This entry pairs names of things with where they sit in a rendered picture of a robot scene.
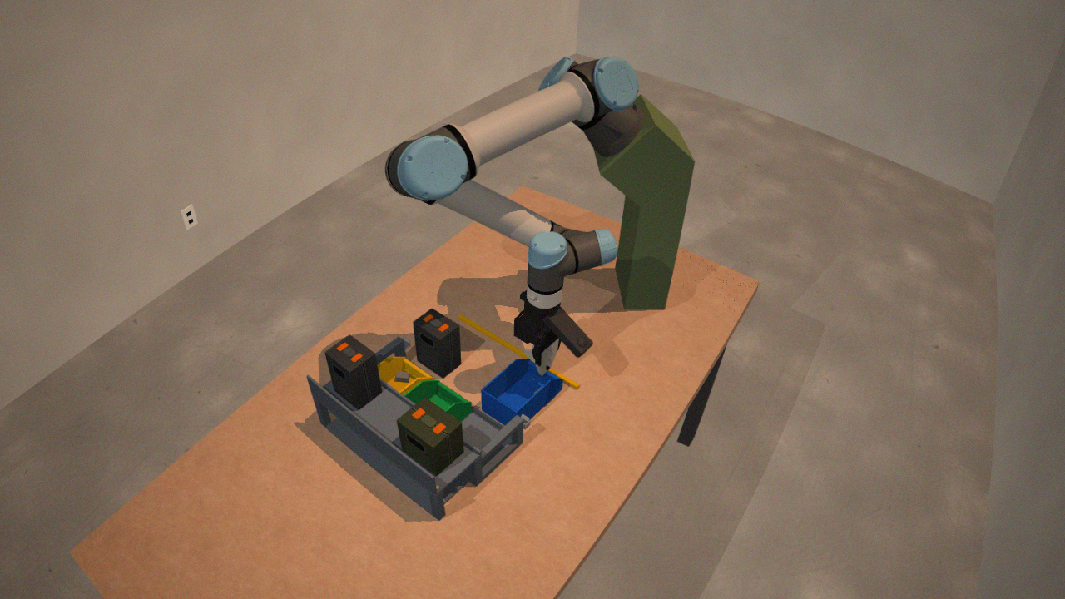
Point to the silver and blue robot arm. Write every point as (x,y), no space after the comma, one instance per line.
(444,161)

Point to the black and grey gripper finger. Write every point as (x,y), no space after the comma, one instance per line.
(552,351)
(538,355)

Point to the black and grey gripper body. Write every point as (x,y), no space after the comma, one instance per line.
(530,328)

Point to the green open bin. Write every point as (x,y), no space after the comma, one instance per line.
(442,396)

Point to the blue bin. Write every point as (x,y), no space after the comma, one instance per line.
(514,386)

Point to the yellow bar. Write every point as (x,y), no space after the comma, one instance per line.
(513,348)

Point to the grey metal shelf rack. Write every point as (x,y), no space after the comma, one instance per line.
(480,432)

